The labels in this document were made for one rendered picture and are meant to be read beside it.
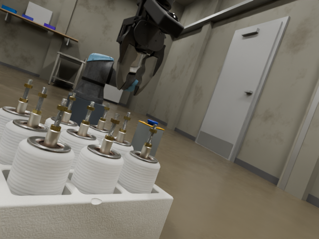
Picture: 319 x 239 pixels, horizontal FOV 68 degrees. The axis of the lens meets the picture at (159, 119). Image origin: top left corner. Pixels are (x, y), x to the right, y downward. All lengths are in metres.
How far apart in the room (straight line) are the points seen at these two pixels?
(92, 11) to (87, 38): 0.84
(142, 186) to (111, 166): 0.12
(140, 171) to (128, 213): 0.10
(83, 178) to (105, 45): 7.80
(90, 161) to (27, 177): 0.11
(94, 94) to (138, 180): 0.67
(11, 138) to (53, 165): 0.14
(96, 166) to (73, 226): 0.11
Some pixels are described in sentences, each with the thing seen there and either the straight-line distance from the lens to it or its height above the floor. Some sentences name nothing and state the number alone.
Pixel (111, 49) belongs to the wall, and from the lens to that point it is 8.26.
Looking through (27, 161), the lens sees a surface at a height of 0.23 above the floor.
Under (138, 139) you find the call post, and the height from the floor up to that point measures 0.25.
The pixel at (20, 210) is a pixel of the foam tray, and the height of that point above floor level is 0.17.
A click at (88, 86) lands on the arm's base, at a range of 1.17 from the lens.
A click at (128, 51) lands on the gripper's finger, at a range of 0.49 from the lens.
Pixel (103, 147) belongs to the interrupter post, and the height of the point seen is 0.26.
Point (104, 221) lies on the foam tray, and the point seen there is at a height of 0.13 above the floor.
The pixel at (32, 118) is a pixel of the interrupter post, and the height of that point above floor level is 0.27.
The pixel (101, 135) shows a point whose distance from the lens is 0.74.
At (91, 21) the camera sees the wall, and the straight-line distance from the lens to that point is 8.30.
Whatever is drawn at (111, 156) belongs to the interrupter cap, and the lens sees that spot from 0.50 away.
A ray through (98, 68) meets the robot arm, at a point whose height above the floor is 0.46.
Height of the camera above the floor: 0.38
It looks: 3 degrees down
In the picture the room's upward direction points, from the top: 20 degrees clockwise
